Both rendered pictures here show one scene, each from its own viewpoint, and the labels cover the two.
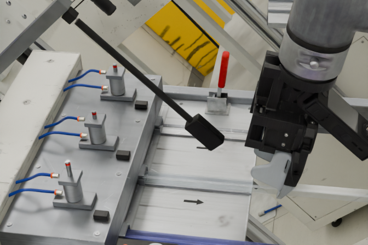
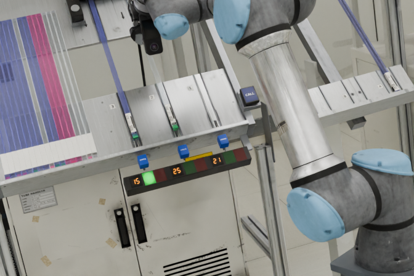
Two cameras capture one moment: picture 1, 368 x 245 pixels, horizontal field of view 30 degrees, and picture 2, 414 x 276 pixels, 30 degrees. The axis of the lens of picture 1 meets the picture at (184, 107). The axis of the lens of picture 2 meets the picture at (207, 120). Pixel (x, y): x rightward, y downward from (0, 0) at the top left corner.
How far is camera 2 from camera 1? 1.70 m
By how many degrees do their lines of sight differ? 39
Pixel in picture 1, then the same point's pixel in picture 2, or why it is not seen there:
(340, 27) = not seen: outside the picture
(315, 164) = (382, 133)
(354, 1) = not seen: outside the picture
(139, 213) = (106, 0)
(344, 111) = (150, 30)
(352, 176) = not seen: hidden behind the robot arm
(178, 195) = (123, 9)
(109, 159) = not seen: outside the picture
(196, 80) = not seen: outside the picture
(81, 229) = not seen: outside the picture
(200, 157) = not seen: hidden behind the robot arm
